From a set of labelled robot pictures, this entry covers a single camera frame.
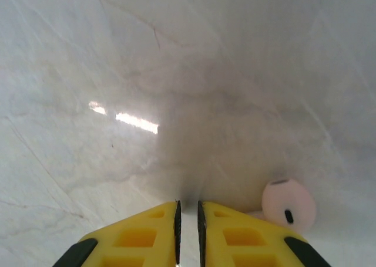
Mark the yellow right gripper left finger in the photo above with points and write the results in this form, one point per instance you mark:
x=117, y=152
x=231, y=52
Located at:
x=123, y=249

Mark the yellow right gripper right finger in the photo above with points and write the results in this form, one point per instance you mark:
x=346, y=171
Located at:
x=249, y=249

